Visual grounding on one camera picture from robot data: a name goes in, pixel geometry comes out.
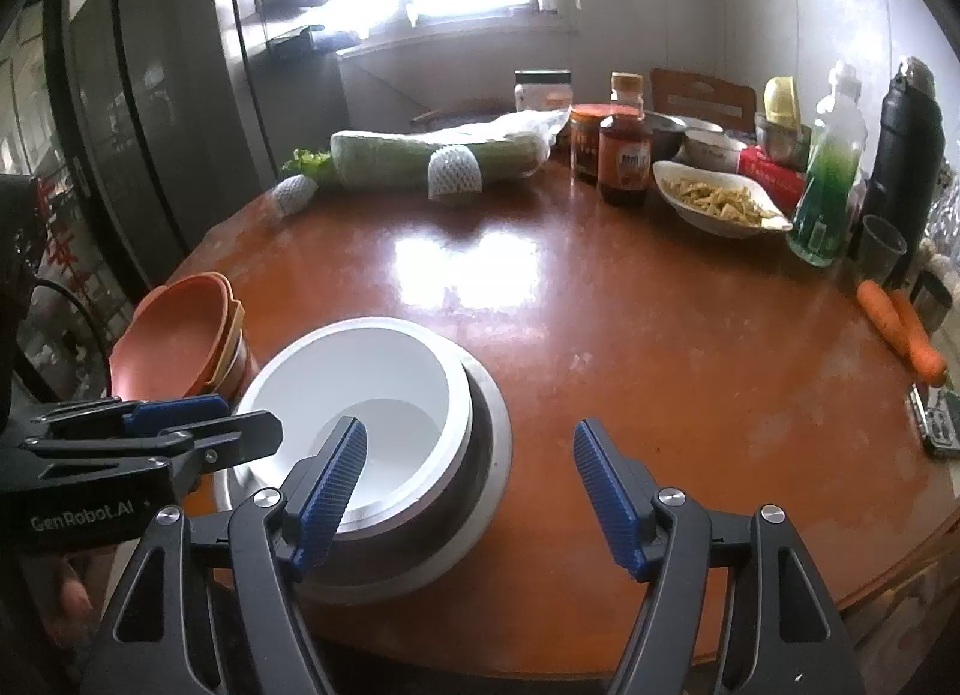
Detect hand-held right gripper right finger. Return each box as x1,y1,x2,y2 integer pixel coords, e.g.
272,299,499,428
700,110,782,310
572,417,856,695

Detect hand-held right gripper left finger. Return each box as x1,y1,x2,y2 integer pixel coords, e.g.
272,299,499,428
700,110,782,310
81,414,370,695

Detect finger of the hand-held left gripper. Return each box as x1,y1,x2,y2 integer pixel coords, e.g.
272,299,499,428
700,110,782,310
30,395,230,441
22,408,284,495

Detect stainless steel plate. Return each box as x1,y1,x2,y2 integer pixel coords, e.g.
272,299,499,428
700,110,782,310
225,335,260,403

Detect orange-red plate with handles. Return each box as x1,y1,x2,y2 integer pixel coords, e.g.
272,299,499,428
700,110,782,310
109,273,233,400

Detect cream shell-shaped plate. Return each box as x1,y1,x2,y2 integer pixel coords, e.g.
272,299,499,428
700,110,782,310
210,297,247,390

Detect large stainless steel bowl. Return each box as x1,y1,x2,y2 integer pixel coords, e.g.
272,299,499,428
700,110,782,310
210,350,515,606

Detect small red snowflake bowl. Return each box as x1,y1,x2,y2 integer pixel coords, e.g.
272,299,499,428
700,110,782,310
234,318,475,520

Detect person's left hand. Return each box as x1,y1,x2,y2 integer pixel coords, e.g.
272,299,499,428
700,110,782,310
56,560,98,625

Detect small foam-netted fruit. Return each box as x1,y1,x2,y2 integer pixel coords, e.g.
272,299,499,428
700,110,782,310
268,173,320,217

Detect green lettuce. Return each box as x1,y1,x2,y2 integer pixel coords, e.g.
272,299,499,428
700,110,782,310
281,149,335,182

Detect grey refrigerator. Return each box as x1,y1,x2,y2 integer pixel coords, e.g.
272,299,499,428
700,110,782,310
45,0,278,276

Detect white dish with food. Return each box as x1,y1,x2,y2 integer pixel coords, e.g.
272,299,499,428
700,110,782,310
651,161,794,240

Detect wrapped napa cabbage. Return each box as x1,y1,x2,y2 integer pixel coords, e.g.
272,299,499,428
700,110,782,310
330,111,567,187

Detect brown sauce bottle orange label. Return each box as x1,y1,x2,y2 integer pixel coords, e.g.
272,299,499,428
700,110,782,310
598,108,653,208

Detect opened electronic device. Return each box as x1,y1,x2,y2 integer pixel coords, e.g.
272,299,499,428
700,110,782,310
907,384,960,456

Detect large foam-netted fruit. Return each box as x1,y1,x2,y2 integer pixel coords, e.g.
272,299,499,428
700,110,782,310
426,146,481,202

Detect red chili sauce jar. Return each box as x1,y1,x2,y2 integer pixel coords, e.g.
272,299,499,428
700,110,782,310
568,104,612,186

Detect red box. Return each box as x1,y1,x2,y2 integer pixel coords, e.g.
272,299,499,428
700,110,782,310
739,146,811,212

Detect white ceramic bowl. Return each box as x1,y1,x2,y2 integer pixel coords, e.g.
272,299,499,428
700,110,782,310
681,117,747,169

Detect clear drinking glass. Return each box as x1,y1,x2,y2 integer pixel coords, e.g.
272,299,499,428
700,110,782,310
855,215,908,287

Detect bottle of green liquid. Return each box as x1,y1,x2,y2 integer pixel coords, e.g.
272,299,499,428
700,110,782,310
786,61,869,268

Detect small stainless steel bowl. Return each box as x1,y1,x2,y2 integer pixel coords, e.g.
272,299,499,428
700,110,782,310
641,111,689,160

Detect small metal tin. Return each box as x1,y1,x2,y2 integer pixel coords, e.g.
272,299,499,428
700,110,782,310
909,271,953,332

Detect honey bottle with orange lid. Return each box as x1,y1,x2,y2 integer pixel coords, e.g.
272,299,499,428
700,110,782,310
609,72,646,112

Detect garlic bulbs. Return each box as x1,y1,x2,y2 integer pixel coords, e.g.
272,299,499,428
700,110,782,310
919,237,960,277

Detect wooden chair back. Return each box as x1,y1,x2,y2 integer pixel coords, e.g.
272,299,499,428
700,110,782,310
649,68,757,133

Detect clear jar with black lid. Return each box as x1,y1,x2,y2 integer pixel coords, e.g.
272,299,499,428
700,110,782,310
514,69,572,115

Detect dark shelf rack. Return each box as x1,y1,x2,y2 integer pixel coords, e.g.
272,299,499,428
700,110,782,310
225,0,353,96

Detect yellow plastic cup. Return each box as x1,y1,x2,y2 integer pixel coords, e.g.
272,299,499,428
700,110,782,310
763,76,800,126

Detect clear crinkled plastic bag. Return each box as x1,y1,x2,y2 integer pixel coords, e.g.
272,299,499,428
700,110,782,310
930,170,960,246

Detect black thermos flask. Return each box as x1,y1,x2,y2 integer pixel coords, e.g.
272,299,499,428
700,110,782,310
862,56,946,253

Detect black cable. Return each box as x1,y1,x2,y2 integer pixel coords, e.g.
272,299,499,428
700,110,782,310
30,278,117,358

